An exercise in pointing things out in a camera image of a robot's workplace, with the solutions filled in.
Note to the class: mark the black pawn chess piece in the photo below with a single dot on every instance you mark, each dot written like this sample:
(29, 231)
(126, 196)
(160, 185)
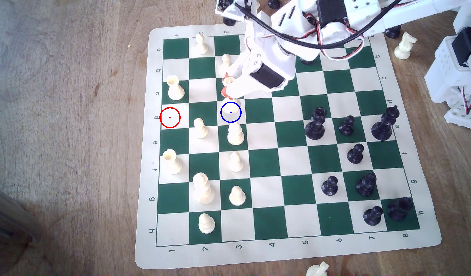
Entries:
(347, 127)
(373, 217)
(309, 61)
(355, 155)
(329, 187)

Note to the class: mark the white knight chess piece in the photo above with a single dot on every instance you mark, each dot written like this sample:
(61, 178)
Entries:
(317, 271)
(404, 48)

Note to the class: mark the white queen chess piece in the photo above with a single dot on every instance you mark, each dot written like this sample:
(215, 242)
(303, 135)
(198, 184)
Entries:
(228, 81)

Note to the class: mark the black king chess piece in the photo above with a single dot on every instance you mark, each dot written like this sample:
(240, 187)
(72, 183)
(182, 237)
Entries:
(383, 127)

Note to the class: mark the shiny steel container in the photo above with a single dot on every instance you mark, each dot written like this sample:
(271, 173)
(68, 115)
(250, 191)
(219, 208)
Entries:
(9, 214)

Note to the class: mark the black rook chess piece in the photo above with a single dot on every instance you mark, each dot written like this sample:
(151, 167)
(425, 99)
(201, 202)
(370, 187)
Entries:
(399, 209)

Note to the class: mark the white king chess piece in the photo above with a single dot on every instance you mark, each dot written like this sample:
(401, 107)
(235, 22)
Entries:
(203, 191)

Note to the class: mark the green white chess mat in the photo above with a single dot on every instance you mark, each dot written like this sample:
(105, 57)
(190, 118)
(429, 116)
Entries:
(264, 163)

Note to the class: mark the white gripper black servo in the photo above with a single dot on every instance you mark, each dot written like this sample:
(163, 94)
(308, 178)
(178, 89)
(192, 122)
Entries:
(267, 76)

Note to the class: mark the white pawn chess piece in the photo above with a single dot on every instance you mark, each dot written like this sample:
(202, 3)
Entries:
(200, 129)
(225, 60)
(200, 45)
(237, 197)
(206, 224)
(235, 163)

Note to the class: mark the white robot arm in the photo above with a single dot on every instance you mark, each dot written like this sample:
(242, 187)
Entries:
(369, 15)

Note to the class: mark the white bishop chess piece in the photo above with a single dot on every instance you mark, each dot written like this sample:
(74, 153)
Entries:
(235, 135)

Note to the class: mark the black queen chess piece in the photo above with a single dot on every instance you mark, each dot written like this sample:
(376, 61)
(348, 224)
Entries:
(315, 126)

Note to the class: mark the black knight chess piece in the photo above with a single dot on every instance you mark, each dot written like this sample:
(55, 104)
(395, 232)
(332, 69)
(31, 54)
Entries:
(392, 33)

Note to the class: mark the gripper camera board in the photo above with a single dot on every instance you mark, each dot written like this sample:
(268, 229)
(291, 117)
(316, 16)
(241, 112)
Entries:
(231, 8)

